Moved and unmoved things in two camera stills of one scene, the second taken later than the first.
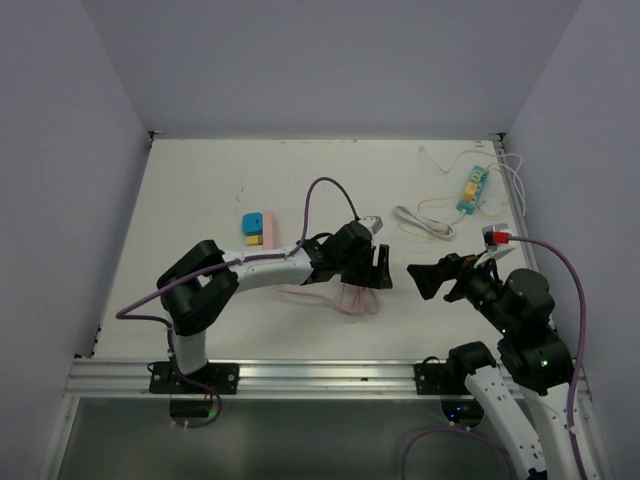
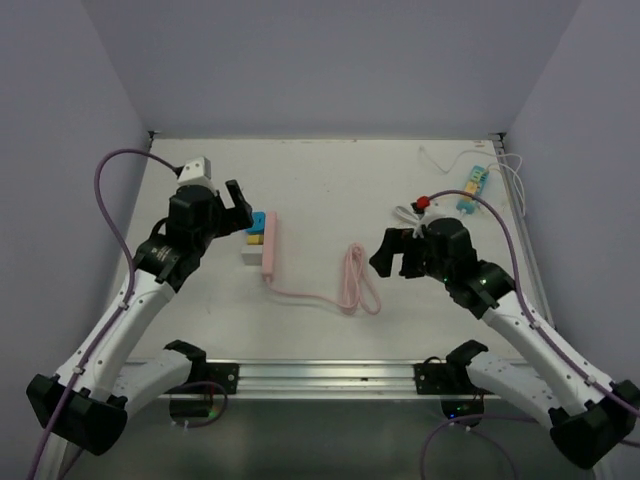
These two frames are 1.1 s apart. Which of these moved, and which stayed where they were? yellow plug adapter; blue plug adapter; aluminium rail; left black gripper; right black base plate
Moved: left black gripper
Stayed: right black base plate; yellow plug adapter; blue plug adapter; aluminium rail
